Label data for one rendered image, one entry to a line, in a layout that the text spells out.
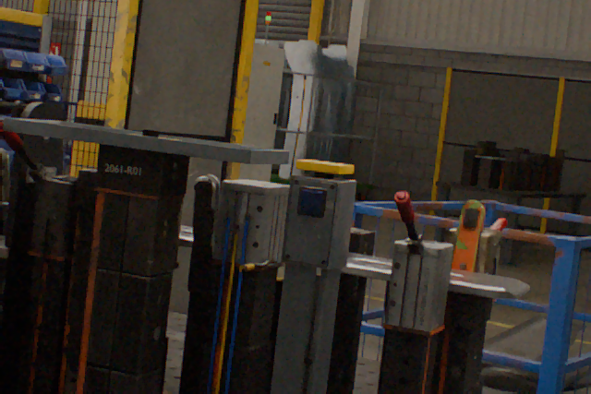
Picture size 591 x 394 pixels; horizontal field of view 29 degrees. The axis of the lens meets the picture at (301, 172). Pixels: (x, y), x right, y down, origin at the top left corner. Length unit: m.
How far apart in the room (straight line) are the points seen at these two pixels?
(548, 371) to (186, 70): 2.39
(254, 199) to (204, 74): 3.67
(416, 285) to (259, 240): 0.24
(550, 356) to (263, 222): 1.96
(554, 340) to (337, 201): 2.10
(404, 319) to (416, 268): 0.07
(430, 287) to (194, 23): 3.73
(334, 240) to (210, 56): 3.91
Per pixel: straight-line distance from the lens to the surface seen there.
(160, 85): 5.03
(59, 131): 1.56
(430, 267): 1.57
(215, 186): 1.73
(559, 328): 3.47
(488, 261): 1.91
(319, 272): 1.44
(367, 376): 2.38
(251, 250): 1.64
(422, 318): 1.58
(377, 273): 1.71
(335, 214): 1.43
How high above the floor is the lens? 1.22
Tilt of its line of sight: 3 degrees down
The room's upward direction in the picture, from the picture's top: 7 degrees clockwise
